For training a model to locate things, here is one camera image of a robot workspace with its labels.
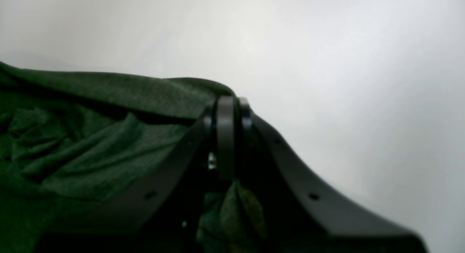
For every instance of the dark green t-shirt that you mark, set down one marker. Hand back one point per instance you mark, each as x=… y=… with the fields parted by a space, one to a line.
x=72 y=140

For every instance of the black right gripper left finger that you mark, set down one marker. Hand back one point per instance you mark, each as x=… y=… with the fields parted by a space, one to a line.
x=160 y=212

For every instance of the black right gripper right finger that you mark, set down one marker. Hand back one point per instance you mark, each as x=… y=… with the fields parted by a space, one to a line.
x=302 y=212

